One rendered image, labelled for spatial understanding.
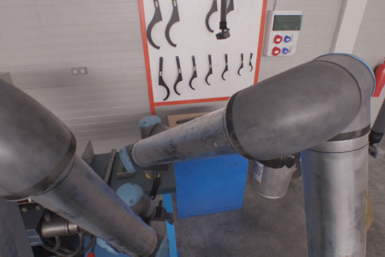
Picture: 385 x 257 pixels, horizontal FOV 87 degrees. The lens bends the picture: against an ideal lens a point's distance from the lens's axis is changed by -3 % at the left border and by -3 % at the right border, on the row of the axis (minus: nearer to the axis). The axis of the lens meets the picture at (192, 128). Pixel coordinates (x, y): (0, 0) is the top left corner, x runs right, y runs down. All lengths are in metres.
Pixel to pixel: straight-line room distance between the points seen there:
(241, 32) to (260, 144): 2.61
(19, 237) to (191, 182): 1.70
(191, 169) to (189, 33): 1.58
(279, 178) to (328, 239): 2.01
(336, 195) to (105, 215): 0.41
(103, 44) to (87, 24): 0.25
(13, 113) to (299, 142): 0.34
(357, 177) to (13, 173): 0.49
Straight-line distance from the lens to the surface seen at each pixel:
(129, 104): 2.91
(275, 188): 2.60
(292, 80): 0.30
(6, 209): 0.47
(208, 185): 2.14
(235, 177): 2.17
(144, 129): 0.86
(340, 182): 0.44
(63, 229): 1.32
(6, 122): 0.29
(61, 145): 0.30
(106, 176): 1.31
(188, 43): 2.71
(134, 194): 0.77
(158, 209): 0.95
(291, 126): 0.28
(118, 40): 2.73
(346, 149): 0.42
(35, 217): 1.37
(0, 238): 0.49
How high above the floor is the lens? 1.90
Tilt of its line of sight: 28 degrees down
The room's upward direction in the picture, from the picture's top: 1 degrees counter-clockwise
